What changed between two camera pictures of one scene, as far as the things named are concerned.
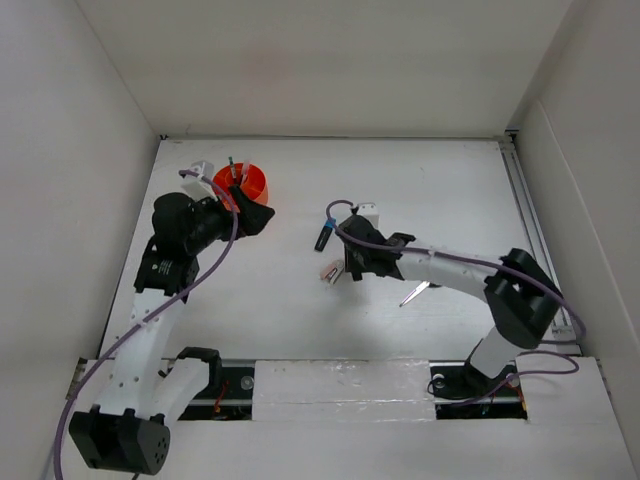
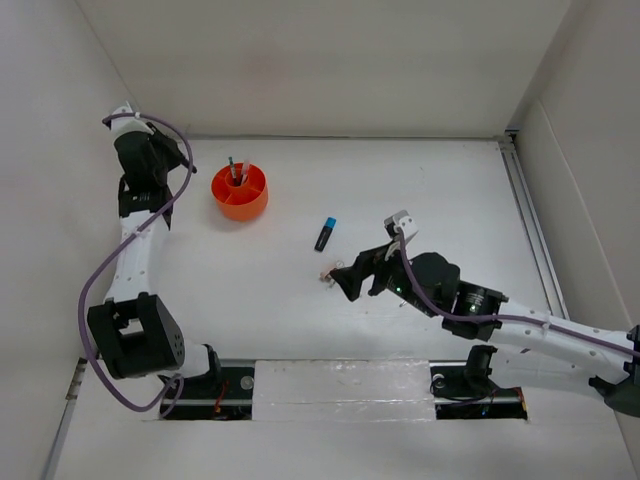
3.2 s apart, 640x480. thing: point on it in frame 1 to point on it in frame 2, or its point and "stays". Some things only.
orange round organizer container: x=251 y=179 stays
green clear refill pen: x=233 y=169 stays
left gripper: x=252 y=217 to x=174 y=157
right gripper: x=351 y=263 to x=368 y=262
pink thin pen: x=247 y=170 stays
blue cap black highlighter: x=325 y=234 stays
